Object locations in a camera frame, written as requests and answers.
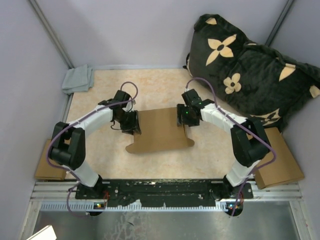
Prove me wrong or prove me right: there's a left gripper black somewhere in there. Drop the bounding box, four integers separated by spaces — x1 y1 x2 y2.
115 109 142 136

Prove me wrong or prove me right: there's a brown cardboard box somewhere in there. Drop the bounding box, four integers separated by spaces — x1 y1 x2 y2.
125 107 195 154

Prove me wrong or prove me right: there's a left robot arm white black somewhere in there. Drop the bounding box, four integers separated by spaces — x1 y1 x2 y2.
47 90 141 199

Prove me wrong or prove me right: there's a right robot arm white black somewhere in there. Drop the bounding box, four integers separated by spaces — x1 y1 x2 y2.
176 89 270 200

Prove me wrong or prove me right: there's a folded cardboard box left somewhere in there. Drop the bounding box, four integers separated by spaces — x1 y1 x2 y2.
34 139 66 181

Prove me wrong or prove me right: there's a folded cardboard box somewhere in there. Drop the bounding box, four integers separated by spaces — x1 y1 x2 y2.
34 139 66 181
254 127 305 190

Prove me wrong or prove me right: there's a folded cardboard box right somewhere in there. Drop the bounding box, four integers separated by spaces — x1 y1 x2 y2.
254 127 305 190

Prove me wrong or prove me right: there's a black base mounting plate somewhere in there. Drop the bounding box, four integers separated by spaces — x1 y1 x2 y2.
75 179 253 208

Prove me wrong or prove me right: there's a grey folded cloth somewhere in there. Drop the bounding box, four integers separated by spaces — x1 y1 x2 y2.
61 64 94 95

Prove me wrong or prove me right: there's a black floral plush pillow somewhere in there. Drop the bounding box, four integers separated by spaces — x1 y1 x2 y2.
185 14 320 131

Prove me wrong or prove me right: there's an aluminium rail frame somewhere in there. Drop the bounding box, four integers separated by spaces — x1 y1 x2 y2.
19 179 313 240

